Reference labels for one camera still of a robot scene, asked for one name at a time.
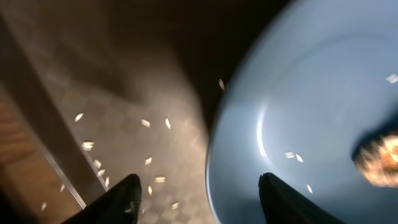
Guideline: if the blue plate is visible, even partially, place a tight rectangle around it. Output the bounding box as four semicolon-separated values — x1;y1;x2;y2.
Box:
206;0;397;223

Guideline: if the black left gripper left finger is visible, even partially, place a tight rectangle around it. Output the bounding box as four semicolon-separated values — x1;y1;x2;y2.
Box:
62;174;142;224

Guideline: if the brown food scrap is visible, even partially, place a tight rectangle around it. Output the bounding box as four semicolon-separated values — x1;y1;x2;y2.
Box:
353;132;397;188

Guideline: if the brown serving tray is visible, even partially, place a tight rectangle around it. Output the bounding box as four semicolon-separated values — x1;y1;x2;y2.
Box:
1;0;286;223

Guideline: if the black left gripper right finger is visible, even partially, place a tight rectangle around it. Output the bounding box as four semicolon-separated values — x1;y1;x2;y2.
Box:
258;172;343;224

